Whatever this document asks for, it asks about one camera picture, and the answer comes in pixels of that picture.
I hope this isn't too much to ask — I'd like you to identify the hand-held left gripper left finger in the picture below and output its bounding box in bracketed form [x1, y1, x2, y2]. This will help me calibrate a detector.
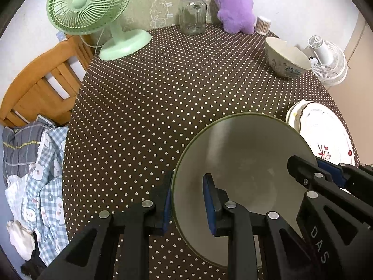
[37, 170, 175, 280]

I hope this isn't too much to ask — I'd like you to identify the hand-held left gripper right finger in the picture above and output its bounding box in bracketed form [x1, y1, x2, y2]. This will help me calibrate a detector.
[202, 173, 321, 280]

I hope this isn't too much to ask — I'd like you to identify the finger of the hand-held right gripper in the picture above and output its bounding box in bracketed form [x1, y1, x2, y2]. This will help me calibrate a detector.
[316, 157, 373, 204]
[287, 155, 373, 225]

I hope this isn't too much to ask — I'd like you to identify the white plate with red print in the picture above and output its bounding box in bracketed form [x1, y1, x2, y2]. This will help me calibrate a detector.
[297, 105, 360, 167]

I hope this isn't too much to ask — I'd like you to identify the small grey floral bowl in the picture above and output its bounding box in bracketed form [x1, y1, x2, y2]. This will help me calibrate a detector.
[172, 112, 319, 269]

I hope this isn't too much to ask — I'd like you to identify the large bowl with blue flowers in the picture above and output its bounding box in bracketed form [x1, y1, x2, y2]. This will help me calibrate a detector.
[265, 36, 313, 79]

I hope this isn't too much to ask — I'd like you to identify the brown polka dot tablecloth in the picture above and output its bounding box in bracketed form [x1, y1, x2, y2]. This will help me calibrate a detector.
[61, 23, 362, 280]

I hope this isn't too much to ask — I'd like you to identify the white table fan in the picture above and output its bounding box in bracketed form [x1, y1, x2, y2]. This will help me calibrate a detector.
[304, 35, 349, 86]

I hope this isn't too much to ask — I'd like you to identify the pile of clothes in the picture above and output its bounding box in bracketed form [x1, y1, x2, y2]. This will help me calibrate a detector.
[4, 125, 69, 266]

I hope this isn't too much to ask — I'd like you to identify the dark clothes pile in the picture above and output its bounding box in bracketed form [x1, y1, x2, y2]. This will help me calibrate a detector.
[20, 248, 47, 278]

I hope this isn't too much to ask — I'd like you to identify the white cloth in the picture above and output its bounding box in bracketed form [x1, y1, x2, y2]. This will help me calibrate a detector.
[6, 220, 35, 261]

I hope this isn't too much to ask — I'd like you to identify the purple plush toy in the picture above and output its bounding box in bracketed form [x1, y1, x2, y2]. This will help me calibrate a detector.
[212, 0, 256, 34]

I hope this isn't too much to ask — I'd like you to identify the wooden chair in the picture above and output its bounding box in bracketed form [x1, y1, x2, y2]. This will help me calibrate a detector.
[0, 33, 97, 129]

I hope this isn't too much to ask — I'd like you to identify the glass jar with black lid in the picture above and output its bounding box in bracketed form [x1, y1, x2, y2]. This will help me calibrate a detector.
[178, 0, 207, 35]

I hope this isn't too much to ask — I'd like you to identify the green table fan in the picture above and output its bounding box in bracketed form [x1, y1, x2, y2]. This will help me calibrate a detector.
[46, 0, 152, 61]

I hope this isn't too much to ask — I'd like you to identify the green printed wall cloth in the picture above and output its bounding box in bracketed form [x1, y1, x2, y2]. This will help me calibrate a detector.
[117, 0, 239, 32]

